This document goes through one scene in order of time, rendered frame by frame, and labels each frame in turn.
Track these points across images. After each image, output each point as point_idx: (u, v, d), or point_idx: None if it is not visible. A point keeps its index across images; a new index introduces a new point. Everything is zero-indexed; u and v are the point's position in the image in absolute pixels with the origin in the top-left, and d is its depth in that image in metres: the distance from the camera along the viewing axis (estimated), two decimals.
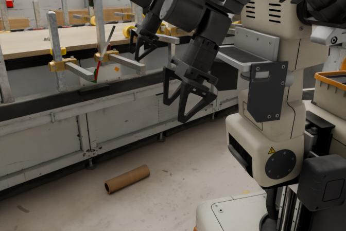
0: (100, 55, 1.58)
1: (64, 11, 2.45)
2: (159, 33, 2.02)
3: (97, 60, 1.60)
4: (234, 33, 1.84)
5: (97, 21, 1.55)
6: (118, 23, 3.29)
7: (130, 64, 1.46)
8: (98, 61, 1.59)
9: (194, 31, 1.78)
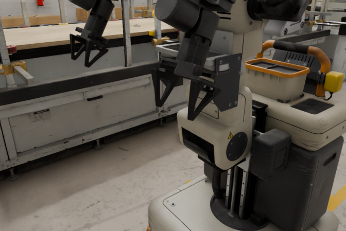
0: None
1: (131, 6, 3.07)
2: None
3: None
4: None
5: None
6: None
7: None
8: None
9: None
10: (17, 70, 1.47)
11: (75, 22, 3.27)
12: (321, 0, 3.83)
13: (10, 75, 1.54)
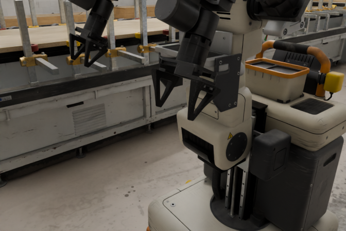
0: None
1: None
2: None
3: None
4: (336, 14, 3.09)
5: None
6: None
7: None
8: None
9: (314, 12, 3.03)
10: None
11: (156, 16, 3.89)
12: None
13: None
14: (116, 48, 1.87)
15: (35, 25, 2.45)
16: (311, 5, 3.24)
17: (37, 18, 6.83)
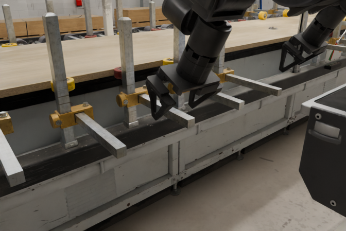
0: (339, 39, 2.07)
1: None
2: None
3: (334, 43, 2.08)
4: None
5: None
6: (246, 19, 3.78)
7: None
8: (335, 44, 2.08)
9: None
10: (240, 78, 1.33)
11: (172, 24, 3.13)
12: None
13: None
14: (136, 91, 1.11)
15: (12, 43, 1.69)
16: None
17: (31, 22, 6.06)
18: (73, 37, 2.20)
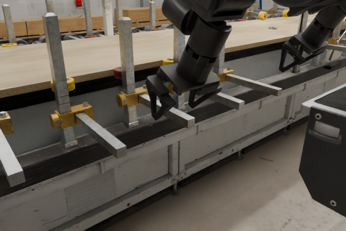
0: (339, 39, 2.07)
1: None
2: None
3: (334, 43, 2.08)
4: None
5: None
6: (246, 19, 3.78)
7: None
8: (335, 44, 2.08)
9: None
10: (240, 78, 1.33)
11: (172, 24, 3.13)
12: None
13: None
14: (136, 91, 1.11)
15: (12, 43, 1.69)
16: None
17: (31, 22, 6.06)
18: (73, 37, 2.20)
